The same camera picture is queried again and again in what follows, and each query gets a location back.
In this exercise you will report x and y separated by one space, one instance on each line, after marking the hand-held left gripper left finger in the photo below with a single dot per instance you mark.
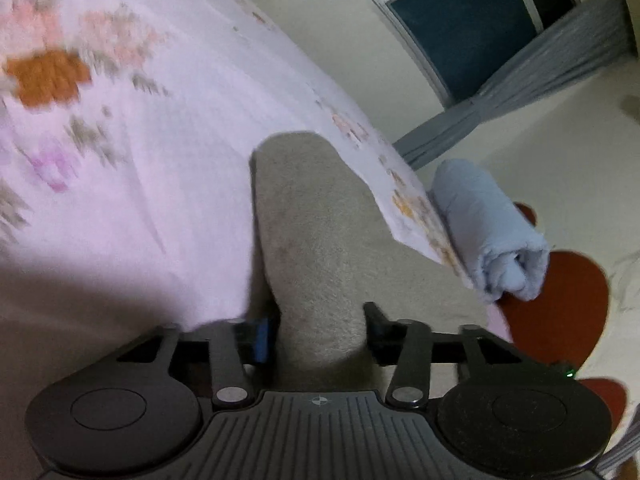
260 341

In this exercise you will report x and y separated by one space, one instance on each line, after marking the floral bed sheet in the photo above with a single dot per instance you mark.
165 125

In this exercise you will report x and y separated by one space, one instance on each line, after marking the wooden headboard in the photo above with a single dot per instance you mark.
570 305

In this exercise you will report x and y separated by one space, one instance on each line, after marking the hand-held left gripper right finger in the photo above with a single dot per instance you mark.
382 337

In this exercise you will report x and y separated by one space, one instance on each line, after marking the window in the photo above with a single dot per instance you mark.
465 25

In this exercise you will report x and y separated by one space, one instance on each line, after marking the rolled light blue blanket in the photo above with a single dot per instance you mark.
487 220

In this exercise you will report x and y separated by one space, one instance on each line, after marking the grey curtain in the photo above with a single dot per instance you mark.
540 65

